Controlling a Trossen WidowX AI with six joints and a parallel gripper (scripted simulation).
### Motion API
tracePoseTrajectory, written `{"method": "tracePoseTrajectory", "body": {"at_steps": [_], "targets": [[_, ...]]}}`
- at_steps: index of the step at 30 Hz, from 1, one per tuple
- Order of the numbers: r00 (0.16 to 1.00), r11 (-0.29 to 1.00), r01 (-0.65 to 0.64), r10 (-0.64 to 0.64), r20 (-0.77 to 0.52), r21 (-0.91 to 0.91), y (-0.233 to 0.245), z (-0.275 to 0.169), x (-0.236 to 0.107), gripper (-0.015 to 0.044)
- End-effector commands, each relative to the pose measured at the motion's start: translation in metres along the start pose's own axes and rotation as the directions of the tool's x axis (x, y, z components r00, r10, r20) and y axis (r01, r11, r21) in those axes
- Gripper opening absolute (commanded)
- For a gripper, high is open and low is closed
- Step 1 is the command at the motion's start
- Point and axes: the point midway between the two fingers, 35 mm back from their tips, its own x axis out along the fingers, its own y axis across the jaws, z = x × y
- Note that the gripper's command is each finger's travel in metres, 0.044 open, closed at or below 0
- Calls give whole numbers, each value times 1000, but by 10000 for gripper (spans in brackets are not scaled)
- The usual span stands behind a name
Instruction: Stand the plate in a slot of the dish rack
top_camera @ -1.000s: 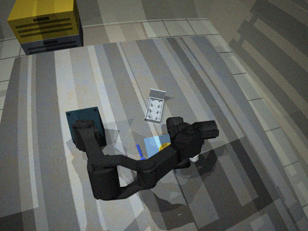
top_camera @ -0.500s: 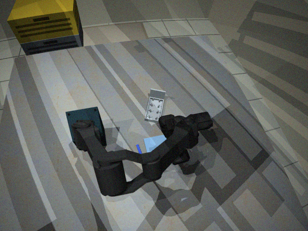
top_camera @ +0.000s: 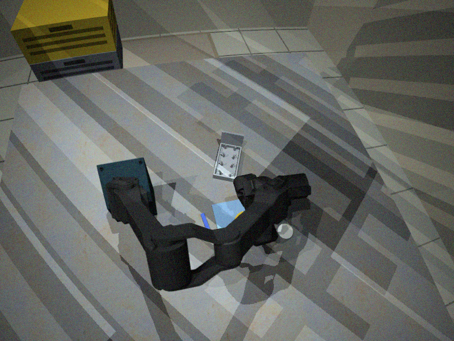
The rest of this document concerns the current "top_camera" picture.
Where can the light blue mat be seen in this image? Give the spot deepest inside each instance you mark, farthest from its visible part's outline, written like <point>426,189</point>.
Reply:
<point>226,212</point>

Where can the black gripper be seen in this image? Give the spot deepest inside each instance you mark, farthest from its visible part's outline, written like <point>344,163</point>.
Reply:
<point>270,234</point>

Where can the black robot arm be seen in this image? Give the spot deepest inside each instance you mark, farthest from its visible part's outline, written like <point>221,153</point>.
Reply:
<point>166,247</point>

